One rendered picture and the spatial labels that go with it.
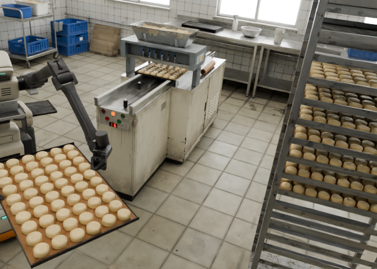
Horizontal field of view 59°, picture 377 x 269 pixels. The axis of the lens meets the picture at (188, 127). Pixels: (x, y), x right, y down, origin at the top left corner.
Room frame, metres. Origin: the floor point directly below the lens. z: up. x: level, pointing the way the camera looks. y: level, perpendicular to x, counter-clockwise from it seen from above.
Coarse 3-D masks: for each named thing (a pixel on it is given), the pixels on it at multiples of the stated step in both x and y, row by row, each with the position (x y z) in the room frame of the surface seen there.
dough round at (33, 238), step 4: (32, 232) 0.85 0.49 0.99; (36, 232) 0.85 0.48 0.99; (28, 236) 0.83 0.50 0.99; (32, 236) 0.83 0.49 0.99; (36, 236) 0.83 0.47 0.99; (40, 236) 0.83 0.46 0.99; (28, 240) 0.81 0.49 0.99; (32, 240) 0.81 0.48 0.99; (36, 240) 0.82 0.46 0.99; (40, 240) 0.83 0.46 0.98; (28, 244) 0.81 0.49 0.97; (32, 244) 0.81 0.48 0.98
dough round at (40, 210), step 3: (36, 207) 0.96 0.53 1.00; (39, 207) 0.96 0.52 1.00; (42, 207) 0.97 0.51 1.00; (45, 207) 0.97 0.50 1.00; (33, 210) 0.95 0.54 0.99; (36, 210) 0.95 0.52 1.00; (39, 210) 0.95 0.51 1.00; (42, 210) 0.95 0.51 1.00; (45, 210) 0.95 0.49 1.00; (36, 213) 0.93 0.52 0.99; (39, 213) 0.93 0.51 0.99; (42, 213) 0.94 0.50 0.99; (45, 213) 0.95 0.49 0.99; (36, 216) 0.93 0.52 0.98; (39, 216) 0.93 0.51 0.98
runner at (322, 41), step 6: (306, 36) 1.69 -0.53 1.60; (318, 42) 1.67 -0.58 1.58; (324, 42) 1.67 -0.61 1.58; (330, 42) 1.66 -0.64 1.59; (336, 42) 1.66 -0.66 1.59; (342, 42) 1.65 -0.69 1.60; (348, 42) 1.65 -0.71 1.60; (354, 48) 1.62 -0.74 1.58; (360, 48) 1.63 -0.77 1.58; (366, 48) 1.62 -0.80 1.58; (372, 48) 1.62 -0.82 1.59
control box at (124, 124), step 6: (102, 108) 2.26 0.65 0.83; (108, 108) 2.25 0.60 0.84; (114, 108) 2.27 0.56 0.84; (102, 114) 2.26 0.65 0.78; (108, 114) 2.25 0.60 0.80; (120, 114) 2.22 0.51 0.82; (126, 114) 2.20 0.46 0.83; (102, 120) 2.26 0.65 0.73; (108, 120) 2.25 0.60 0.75; (114, 120) 2.23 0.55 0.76; (120, 120) 2.22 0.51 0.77; (126, 120) 2.20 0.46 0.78; (120, 126) 2.22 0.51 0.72; (126, 126) 2.20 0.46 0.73
